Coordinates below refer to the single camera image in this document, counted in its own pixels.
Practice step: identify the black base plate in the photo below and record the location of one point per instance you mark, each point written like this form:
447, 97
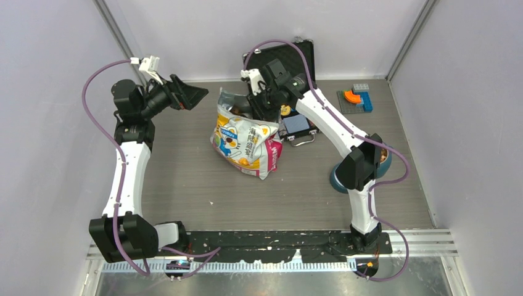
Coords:
279, 246

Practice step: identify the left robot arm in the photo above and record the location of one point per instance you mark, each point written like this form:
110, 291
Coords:
122, 233

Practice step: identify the yellow dealer button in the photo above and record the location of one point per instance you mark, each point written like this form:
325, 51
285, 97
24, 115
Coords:
285, 110

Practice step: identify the toy brick assembly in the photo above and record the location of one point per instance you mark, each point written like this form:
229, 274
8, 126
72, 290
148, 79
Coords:
356, 100

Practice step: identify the pet food bag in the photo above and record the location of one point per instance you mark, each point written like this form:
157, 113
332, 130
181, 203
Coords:
252, 146

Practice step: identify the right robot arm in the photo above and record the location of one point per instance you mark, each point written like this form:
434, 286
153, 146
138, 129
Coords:
361, 154

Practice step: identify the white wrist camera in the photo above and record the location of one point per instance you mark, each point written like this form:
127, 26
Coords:
149, 66
254, 79

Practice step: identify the teal double pet bowl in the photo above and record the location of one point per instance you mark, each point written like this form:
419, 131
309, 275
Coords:
385, 163

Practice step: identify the black poker chip case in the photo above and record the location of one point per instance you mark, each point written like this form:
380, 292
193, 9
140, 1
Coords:
287, 62

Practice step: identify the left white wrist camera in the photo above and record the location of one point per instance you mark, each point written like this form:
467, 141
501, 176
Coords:
149, 66

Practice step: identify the blue playing card deck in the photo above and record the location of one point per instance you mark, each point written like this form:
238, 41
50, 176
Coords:
296, 124

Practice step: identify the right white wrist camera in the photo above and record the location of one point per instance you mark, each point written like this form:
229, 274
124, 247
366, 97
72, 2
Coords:
254, 79

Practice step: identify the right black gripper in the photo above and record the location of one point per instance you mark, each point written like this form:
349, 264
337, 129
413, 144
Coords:
268, 115

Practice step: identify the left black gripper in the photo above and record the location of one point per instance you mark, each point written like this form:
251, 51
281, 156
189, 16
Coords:
189, 95

